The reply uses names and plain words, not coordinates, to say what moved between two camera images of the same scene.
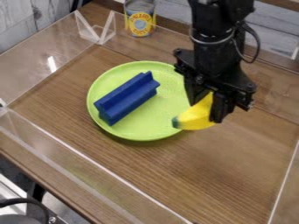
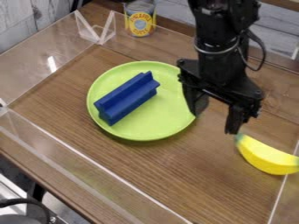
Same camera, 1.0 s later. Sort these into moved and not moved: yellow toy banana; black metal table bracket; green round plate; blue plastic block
Moved: yellow toy banana
Not moved: green round plate; black metal table bracket; blue plastic block
